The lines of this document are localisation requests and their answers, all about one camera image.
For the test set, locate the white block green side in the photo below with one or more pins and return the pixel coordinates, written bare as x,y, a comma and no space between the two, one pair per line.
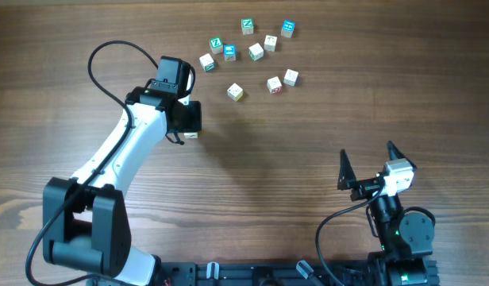
256,51

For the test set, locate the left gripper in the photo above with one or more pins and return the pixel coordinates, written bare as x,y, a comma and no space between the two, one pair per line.
196,122

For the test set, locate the green z block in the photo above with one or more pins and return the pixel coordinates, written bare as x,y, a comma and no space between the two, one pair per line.
216,45
247,26

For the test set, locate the green Z block far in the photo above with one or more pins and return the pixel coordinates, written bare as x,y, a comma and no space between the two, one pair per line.
247,26

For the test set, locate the white block red side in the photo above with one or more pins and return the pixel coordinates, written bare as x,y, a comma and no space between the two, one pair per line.
270,43

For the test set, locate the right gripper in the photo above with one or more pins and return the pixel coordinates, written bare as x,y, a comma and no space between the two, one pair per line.
363,189

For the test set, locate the blue block centre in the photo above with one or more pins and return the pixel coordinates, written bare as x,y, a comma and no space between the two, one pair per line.
230,52

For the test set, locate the green Z block left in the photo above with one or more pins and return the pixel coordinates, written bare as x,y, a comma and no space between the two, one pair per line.
216,45

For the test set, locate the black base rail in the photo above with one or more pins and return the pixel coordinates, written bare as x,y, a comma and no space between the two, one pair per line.
347,272

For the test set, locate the white block red Q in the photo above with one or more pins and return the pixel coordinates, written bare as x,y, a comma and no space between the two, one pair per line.
274,85

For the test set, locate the white block yellow side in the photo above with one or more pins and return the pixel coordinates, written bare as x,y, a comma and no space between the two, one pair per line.
235,92

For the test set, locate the white block teal side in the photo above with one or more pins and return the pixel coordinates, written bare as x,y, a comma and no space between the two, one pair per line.
207,62

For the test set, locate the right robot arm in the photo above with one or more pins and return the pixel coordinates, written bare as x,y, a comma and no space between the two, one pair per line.
405,234

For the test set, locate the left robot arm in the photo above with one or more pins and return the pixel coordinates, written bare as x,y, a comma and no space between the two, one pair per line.
86,226

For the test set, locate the white block blue side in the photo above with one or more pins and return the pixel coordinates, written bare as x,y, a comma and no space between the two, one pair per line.
290,77

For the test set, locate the blue block far right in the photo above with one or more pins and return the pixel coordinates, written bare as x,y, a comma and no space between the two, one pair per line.
287,29

